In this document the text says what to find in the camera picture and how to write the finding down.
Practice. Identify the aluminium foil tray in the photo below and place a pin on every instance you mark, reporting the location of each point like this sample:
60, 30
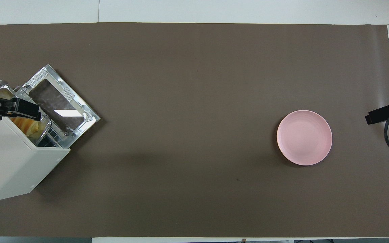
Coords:
46, 123

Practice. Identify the white toaster oven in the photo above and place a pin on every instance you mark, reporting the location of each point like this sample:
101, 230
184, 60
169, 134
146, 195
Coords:
8, 162

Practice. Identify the pink round plate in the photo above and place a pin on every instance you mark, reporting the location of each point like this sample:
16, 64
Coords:
304, 137

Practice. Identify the glass oven door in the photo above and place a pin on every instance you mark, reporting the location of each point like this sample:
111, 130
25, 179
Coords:
59, 101

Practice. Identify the brown table mat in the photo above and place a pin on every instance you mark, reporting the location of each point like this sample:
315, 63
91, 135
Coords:
194, 101

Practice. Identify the yellow striped bread loaf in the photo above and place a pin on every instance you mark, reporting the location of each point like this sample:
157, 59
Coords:
27, 124

